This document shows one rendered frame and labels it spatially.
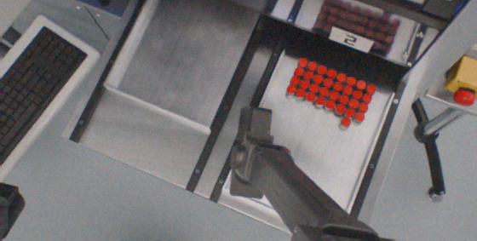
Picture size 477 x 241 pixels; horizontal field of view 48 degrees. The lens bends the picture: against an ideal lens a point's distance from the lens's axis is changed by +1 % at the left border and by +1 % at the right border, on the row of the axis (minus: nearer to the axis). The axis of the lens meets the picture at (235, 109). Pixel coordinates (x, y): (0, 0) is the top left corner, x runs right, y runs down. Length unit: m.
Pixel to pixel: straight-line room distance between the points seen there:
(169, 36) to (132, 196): 0.97
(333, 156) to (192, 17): 0.46
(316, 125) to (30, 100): 0.68
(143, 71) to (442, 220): 1.32
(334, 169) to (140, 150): 0.43
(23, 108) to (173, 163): 0.40
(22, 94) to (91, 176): 0.83
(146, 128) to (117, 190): 0.93
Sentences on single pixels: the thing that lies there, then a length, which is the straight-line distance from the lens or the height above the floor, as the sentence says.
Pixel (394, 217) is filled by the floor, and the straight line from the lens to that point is 2.10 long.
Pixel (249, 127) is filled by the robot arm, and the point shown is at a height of 1.15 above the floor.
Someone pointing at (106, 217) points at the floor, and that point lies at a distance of 2.12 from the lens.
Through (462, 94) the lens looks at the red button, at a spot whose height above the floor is 1.01.
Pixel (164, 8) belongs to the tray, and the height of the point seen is 0.88.
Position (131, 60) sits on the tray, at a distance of 1.26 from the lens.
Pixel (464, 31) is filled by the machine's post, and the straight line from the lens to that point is 0.96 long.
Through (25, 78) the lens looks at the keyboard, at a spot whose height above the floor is 0.83.
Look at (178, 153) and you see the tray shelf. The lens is 1.18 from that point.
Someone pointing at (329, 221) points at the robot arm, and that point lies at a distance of 0.54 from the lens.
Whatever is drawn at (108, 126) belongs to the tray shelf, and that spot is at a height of 0.88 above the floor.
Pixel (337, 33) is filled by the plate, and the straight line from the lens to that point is 1.10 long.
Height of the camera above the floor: 2.03
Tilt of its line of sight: 75 degrees down
